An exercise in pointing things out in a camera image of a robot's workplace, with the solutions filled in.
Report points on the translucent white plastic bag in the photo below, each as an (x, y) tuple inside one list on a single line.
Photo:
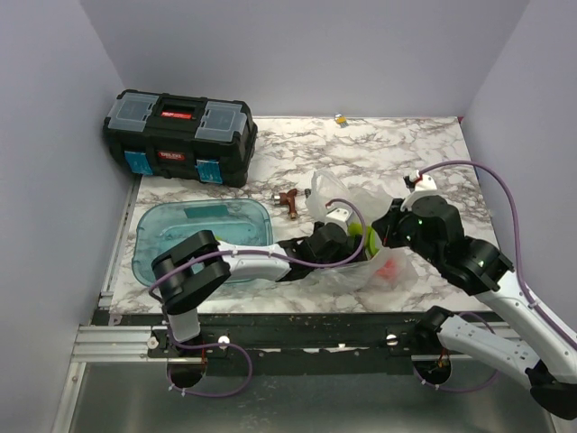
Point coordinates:
[(330, 201)]

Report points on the black metal base rail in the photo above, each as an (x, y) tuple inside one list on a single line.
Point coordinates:
[(233, 345)]

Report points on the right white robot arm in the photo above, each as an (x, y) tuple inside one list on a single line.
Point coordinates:
[(544, 361)]

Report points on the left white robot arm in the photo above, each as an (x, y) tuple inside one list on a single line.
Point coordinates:
[(190, 272)]

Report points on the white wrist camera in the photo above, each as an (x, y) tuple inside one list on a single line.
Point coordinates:
[(340, 216), (419, 185)]

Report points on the red fake fruit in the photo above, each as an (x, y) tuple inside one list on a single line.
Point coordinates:
[(390, 270)]

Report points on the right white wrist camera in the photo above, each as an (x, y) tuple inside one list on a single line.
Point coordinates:
[(419, 185)]

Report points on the black plastic toolbox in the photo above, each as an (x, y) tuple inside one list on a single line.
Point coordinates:
[(190, 138)]

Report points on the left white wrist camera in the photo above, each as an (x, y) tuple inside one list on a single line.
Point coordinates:
[(340, 216)]

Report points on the green fake fruit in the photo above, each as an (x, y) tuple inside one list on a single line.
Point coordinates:
[(372, 242)]

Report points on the small yellow blue object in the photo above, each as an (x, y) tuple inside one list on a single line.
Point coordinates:
[(341, 120)]

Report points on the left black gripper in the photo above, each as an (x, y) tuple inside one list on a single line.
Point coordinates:
[(356, 244)]

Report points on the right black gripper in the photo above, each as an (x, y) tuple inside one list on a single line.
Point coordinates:
[(386, 225)]

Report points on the teal transparent plastic tray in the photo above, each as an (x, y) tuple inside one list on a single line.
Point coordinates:
[(240, 221)]

